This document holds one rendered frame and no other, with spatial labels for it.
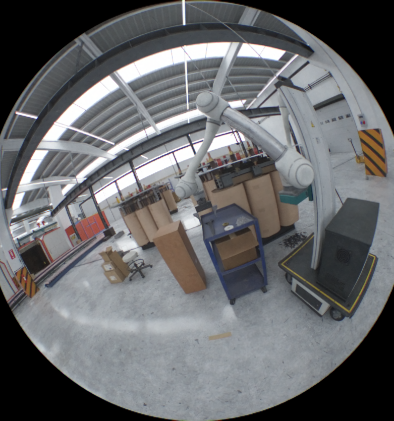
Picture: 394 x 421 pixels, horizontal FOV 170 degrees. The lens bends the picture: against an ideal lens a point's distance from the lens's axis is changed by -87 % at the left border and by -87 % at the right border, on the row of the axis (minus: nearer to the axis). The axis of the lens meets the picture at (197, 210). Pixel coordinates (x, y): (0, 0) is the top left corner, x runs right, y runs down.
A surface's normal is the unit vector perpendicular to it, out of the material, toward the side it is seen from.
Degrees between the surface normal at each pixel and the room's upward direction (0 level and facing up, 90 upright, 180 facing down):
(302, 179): 93
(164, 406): 0
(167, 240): 90
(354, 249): 90
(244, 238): 26
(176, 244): 90
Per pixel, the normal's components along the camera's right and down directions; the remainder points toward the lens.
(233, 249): -0.31, -0.71
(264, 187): 0.04, 0.23
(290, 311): -0.36, -0.91
